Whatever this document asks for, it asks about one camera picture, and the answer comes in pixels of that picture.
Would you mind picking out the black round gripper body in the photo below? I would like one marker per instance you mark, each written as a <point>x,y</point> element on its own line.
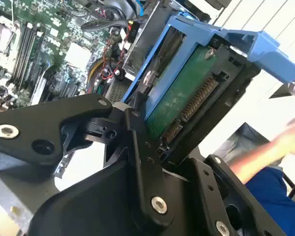
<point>93,204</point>

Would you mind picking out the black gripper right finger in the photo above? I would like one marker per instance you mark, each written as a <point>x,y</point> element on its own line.
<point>209,189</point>

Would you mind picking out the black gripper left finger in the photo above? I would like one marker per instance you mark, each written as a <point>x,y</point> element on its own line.
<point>34,123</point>

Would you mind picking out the hard disk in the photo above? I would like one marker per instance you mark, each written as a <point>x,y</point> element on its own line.
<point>172,98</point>

